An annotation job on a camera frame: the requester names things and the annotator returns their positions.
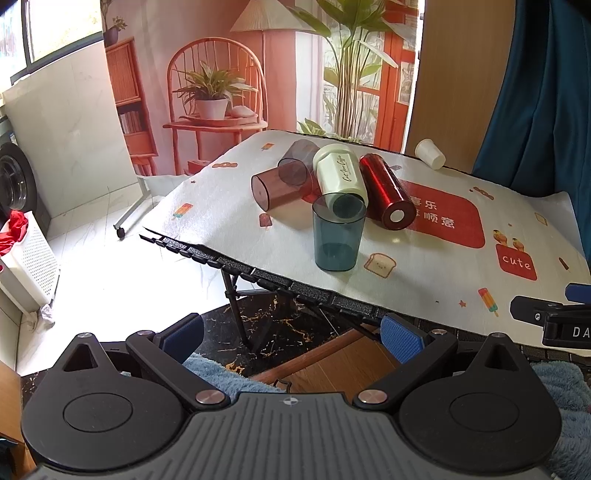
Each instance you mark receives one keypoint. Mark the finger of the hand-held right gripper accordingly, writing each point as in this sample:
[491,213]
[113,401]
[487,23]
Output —
[579,294]
[531,309]

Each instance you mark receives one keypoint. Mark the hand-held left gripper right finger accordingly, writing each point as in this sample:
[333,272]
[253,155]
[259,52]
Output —
[401,339]

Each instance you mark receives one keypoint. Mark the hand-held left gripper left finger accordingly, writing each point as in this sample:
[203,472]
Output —
[184,334]

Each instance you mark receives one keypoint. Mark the teal transparent cup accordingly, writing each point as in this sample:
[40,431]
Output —
[339,240]

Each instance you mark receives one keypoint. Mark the red metallic cup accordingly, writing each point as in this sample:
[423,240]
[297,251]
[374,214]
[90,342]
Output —
[381,189]

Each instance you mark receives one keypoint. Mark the brown transparent cup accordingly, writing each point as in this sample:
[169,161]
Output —
[272,187]

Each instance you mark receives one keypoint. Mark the cream cup with script print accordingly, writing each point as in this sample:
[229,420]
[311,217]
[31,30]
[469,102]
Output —
[339,173]

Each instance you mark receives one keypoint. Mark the white paper cup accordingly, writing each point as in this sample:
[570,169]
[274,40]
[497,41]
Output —
[428,152]

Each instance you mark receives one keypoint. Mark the grey transparent cup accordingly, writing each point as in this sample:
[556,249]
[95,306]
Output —
[302,151]

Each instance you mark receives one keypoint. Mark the blue fluffy cloth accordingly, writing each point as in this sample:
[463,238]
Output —
[565,387]
[212,374]

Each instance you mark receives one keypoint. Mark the white printed tablecloth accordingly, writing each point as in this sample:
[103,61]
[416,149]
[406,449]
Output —
[461,286]

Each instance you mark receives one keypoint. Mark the wooden stool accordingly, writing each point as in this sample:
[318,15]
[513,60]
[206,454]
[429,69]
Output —
[332,364]

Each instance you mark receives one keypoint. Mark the black folding table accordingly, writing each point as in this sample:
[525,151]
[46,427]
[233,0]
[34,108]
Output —
[277,282]

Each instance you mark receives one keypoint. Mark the white perforated laundry basket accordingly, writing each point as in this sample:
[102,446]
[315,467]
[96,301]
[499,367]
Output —
[32,267]

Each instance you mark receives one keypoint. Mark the blue curtain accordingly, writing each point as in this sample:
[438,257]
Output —
[531,115]

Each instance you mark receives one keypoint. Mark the wooden furniture edge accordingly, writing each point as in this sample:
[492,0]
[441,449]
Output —
[9,406]

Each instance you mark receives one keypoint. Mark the red cloth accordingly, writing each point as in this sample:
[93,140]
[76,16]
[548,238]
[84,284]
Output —
[11,235]

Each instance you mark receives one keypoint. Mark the white board on wheeled stand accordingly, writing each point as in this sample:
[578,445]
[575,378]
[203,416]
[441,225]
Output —
[69,138]

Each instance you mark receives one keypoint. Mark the washing machine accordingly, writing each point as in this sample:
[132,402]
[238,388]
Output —
[14,180]

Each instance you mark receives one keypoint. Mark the wooden panel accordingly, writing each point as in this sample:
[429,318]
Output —
[457,83]

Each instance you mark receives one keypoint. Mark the window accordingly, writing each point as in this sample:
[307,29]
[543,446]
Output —
[60,27]

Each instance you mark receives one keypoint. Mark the printed wall tapestry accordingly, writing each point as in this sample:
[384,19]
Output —
[277,83]

